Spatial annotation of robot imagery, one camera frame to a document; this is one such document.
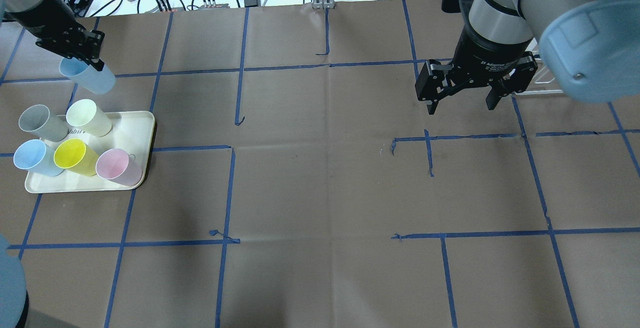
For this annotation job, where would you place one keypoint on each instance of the cream plastic tray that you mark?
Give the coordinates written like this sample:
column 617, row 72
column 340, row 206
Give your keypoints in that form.
column 132, row 131

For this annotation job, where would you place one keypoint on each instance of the white wire cup rack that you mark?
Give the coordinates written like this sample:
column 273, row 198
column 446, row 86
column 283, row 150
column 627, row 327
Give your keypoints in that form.
column 543, row 81

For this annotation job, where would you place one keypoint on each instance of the grey plastic cup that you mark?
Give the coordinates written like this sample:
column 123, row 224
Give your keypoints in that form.
column 39, row 121

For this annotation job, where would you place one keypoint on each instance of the yellow plastic cup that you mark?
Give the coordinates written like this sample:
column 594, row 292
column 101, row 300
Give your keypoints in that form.
column 76, row 156

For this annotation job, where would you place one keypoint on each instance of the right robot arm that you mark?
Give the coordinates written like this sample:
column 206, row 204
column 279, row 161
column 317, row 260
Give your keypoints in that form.
column 590, row 46

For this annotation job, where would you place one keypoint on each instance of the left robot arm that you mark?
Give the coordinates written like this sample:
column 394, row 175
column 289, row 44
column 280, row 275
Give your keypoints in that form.
column 57, row 30

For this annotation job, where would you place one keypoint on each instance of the pale green plastic cup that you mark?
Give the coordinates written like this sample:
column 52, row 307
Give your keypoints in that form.
column 87, row 116

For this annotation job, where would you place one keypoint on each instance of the light blue plastic cup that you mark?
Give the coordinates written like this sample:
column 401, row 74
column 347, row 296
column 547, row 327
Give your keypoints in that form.
column 85, row 76

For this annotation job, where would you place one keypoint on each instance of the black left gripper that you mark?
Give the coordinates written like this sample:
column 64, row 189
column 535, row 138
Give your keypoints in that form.
column 36, row 17

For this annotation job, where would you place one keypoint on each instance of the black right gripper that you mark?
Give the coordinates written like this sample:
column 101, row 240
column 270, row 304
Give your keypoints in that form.
column 489, row 51

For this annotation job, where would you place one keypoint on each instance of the pink plastic cup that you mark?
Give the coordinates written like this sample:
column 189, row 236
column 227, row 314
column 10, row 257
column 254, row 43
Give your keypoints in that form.
column 116, row 165

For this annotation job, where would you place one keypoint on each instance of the blue plastic cup on tray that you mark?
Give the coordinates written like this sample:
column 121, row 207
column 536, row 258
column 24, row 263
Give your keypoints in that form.
column 37, row 157

